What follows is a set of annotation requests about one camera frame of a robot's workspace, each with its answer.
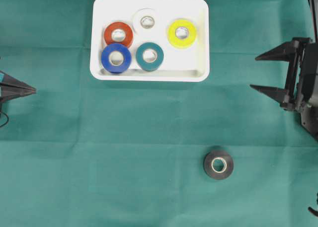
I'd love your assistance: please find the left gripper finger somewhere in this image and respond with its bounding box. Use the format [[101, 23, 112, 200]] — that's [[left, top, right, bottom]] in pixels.
[[0, 89, 36, 103], [0, 71, 35, 90]]

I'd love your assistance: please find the black tape roll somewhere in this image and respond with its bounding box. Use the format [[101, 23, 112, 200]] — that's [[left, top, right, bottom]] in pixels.
[[203, 150, 234, 180]]

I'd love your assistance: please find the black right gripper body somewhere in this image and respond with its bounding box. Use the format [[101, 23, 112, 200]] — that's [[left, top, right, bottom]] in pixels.
[[280, 37, 312, 111]]

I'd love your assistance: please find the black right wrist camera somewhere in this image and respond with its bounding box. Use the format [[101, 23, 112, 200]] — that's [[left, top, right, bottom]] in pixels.
[[296, 39, 318, 113]]

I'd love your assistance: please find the black hook at edge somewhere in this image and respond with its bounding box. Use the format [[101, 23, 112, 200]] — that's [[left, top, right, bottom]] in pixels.
[[308, 192, 318, 217]]

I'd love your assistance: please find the white plastic tray case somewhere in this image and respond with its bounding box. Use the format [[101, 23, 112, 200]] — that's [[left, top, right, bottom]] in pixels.
[[90, 0, 210, 82]]

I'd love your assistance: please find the white tape roll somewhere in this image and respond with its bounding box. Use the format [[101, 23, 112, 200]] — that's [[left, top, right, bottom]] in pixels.
[[132, 8, 160, 34]]

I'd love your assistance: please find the red tape roll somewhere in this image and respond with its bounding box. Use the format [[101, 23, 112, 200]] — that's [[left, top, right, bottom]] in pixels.
[[104, 22, 134, 48]]

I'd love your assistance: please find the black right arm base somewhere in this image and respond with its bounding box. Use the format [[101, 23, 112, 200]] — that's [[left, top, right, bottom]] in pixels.
[[301, 107, 318, 140]]

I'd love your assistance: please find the yellow tape roll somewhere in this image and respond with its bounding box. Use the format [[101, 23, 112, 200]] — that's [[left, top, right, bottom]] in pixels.
[[167, 19, 197, 49]]

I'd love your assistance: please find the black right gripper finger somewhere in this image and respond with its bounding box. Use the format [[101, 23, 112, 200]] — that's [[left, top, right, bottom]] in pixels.
[[255, 41, 296, 61], [250, 84, 290, 104]]

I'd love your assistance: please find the black frame post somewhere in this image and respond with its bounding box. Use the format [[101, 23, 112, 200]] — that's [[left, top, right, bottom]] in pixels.
[[308, 0, 318, 42]]

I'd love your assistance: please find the teal green tape roll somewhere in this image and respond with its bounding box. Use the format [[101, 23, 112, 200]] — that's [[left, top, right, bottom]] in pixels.
[[136, 42, 164, 72]]

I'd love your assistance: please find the blue tape roll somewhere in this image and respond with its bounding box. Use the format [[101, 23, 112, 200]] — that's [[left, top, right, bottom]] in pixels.
[[101, 43, 132, 74]]

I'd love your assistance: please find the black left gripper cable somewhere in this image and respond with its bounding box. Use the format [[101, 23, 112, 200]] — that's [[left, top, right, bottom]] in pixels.
[[0, 104, 10, 128]]

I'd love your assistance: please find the green table cloth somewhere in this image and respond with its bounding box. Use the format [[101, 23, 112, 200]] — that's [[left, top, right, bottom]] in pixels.
[[0, 0, 318, 227]]

